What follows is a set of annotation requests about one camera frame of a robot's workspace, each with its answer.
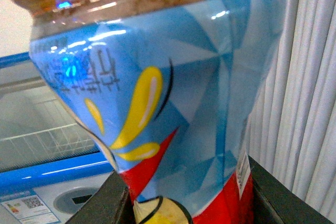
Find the blue energy rating label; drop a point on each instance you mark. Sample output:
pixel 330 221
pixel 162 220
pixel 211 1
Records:
pixel 27 207

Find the white blue chest freezer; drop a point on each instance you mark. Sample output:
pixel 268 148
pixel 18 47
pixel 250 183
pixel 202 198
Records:
pixel 50 167

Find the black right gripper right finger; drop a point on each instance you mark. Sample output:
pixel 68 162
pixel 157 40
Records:
pixel 274 203

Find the white vertical blinds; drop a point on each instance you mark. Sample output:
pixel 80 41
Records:
pixel 291 130

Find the iced tea drink bottle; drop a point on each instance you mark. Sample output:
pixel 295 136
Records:
pixel 165 88

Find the grey oval control panel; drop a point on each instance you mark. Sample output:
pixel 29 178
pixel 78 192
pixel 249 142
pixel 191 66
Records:
pixel 72 200

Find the white wire freezer basket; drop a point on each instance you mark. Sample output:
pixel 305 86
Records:
pixel 64 141

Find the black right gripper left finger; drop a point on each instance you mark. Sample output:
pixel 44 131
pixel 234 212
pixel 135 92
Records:
pixel 111 204

